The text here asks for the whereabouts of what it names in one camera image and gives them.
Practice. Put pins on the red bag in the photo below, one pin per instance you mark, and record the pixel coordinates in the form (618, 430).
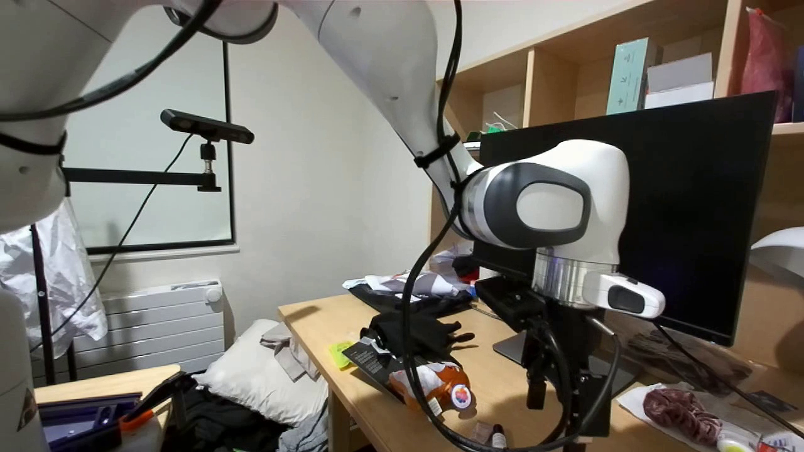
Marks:
(759, 63)

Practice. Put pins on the white pouch colourful round print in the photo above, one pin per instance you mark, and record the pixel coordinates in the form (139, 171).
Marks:
(413, 382)

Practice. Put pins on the orange pouch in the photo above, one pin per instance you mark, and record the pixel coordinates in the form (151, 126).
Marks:
(456, 393)

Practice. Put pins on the gray striped cloth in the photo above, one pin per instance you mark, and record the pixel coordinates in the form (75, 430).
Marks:
(284, 353)

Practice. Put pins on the white cloth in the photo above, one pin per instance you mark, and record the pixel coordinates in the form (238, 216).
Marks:
(402, 284)

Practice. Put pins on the black computer monitor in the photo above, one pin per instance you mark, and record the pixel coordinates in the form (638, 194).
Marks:
(694, 210)

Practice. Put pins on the teal book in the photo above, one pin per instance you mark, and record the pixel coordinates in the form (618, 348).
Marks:
(629, 76)

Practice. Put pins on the black cloth heap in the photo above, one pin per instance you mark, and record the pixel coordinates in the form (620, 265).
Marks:
(217, 417)

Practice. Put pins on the black bar camera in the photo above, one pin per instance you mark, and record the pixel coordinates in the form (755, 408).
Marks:
(203, 126)

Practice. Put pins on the light wooden desk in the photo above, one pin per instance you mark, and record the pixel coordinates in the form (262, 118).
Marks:
(318, 322)

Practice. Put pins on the white rounded object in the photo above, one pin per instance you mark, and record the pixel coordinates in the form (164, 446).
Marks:
(780, 253)

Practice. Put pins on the white pillow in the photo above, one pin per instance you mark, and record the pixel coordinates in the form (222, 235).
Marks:
(252, 389)

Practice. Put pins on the black gloves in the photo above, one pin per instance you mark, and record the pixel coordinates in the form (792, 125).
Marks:
(423, 327)

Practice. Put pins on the white boxes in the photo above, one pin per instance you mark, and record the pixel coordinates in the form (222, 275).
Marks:
(679, 78)

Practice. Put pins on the black stand pole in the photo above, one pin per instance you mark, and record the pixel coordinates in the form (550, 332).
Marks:
(40, 368)

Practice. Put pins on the white coat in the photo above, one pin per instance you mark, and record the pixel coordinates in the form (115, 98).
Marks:
(59, 276)

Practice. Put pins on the wooden side table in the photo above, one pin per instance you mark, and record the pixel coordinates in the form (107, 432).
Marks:
(100, 382)

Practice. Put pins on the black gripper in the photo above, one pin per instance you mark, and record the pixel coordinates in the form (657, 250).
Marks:
(580, 342)

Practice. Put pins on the wooden bookshelf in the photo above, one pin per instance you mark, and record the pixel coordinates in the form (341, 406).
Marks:
(530, 88)

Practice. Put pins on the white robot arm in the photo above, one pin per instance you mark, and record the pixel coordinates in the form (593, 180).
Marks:
(542, 201)

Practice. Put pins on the purple tray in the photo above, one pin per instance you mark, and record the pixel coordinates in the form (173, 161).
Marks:
(84, 417)

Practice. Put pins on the white radiator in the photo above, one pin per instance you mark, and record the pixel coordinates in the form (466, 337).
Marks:
(151, 327)

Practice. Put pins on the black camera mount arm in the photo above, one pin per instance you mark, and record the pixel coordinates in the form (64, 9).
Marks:
(140, 177)

